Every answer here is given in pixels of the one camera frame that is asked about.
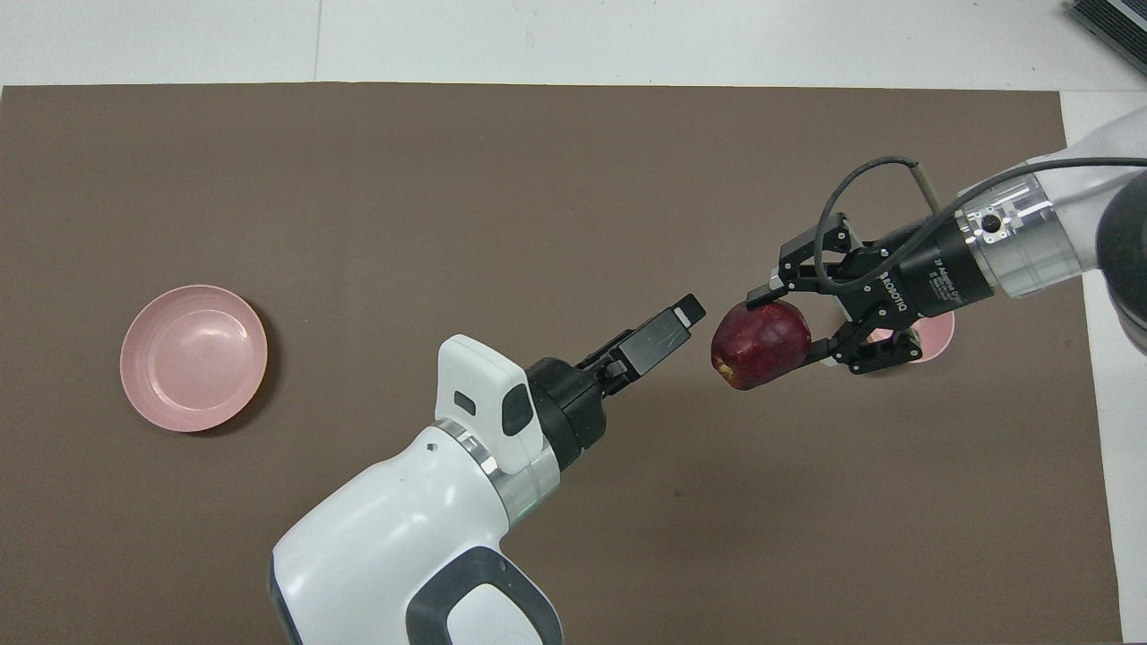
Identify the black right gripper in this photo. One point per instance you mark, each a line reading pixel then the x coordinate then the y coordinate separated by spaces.
pixel 932 269

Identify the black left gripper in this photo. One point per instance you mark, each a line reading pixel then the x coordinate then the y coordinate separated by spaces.
pixel 569 403

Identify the dark red apple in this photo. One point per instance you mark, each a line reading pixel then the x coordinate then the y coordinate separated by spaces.
pixel 757 345

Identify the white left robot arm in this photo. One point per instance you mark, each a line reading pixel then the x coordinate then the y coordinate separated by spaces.
pixel 403 528

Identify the pink bowl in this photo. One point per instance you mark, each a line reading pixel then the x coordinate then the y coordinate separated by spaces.
pixel 939 339

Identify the pink plate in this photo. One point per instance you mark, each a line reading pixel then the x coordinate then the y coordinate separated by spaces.
pixel 193 358

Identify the brown table mat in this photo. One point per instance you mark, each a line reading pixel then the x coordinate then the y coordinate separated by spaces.
pixel 448 179

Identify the dark ribbed box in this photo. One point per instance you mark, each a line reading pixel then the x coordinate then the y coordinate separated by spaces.
pixel 1120 18

